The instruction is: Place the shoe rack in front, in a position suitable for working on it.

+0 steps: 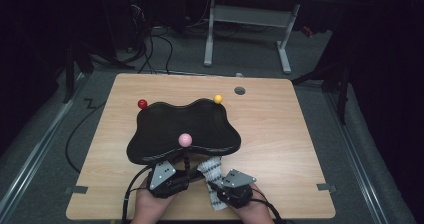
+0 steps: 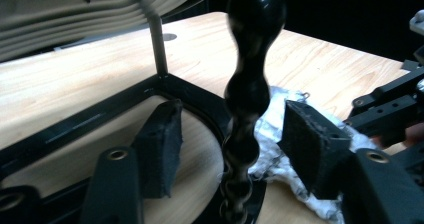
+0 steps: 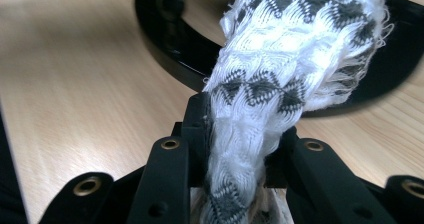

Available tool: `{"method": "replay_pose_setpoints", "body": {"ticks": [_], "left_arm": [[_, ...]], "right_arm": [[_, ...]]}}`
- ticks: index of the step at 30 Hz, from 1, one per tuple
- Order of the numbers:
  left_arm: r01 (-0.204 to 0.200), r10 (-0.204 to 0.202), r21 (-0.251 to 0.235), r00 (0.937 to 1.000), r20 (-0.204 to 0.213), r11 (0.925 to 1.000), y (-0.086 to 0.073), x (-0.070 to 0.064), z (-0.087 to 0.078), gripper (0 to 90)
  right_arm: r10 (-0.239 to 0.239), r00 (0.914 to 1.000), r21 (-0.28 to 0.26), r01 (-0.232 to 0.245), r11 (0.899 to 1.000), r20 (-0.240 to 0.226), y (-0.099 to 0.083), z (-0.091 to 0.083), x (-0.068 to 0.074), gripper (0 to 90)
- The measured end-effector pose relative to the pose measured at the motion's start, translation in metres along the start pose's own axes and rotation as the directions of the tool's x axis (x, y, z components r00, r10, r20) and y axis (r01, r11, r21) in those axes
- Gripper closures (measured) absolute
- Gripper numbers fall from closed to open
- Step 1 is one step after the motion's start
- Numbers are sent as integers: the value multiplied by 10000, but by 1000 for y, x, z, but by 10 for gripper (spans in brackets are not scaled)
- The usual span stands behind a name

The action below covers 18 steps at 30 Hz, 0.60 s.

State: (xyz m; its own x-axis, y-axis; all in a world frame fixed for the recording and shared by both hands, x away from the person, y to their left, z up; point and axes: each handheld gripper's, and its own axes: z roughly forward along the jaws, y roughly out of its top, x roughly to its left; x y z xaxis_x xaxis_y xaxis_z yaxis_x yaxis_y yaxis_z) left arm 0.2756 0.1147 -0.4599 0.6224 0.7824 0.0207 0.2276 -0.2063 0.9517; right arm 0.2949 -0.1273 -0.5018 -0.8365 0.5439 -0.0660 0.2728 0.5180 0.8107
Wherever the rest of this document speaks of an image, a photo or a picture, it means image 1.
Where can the grey round table grommet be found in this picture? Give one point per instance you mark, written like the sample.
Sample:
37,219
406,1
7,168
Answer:
239,91

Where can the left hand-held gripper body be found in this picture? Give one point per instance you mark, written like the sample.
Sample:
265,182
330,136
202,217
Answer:
163,180

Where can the grey tape piece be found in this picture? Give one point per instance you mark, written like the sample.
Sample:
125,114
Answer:
76,189
326,187
239,74

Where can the desk with grey metal legs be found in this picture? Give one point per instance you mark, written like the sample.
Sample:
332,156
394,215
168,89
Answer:
250,17

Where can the small red object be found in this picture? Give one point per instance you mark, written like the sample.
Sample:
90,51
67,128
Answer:
308,31

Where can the grey metal floor rail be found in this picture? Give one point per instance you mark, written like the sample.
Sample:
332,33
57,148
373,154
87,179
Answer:
36,150
356,157

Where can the black computer tower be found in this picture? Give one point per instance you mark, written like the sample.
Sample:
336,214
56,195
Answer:
131,20

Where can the person's left hand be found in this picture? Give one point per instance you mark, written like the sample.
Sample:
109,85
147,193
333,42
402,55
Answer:
150,210

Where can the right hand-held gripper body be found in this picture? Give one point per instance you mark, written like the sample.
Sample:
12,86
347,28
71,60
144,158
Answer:
238,180

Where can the black metal stand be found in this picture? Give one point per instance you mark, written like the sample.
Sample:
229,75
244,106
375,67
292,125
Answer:
342,94
69,77

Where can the black wavy tray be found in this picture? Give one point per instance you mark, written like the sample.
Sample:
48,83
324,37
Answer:
173,127

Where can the white dotted cloth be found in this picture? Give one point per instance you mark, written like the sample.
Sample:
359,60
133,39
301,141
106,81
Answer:
213,170

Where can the person's right hand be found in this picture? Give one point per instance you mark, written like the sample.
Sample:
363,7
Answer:
255,214

